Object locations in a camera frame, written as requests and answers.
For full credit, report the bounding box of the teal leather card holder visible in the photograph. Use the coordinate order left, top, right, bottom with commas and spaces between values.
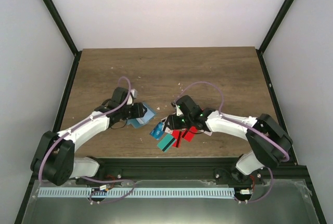
127, 102, 156, 128

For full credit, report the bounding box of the teal card with black stripe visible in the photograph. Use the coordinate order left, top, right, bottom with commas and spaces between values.
157, 134, 176, 152

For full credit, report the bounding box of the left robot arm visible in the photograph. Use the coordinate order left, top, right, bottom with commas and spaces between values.
30, 87, 148, 186

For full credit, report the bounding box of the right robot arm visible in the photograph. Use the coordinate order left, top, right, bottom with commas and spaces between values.
161, 95, 293, 184

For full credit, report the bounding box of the white card with black stripe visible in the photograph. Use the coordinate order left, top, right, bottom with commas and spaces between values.
161, 117, 172, 133

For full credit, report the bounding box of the red card with black stripe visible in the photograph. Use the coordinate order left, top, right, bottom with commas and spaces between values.
172, 130, 183, 148

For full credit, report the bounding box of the blue credit card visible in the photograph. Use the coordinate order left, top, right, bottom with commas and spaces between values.
150, 122, 164, 140

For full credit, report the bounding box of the large red card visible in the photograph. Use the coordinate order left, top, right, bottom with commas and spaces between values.
181, 126, 197, 142

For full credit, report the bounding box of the white card with red logo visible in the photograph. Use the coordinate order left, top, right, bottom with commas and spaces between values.
203, 131, 212, 136

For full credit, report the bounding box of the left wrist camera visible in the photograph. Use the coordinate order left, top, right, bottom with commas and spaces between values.
127, 89, 138, 105

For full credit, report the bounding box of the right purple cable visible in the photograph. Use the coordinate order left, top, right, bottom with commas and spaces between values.
175, 81, 290, 204

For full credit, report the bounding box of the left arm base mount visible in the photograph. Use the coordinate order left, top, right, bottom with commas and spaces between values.
75, 173, 121, 186

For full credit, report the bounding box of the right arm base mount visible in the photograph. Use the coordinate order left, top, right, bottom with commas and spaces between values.
213, 168, 263, 187

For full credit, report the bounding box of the light blue slotted cable duct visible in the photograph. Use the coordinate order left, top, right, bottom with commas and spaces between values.
38, 187, 235, 199

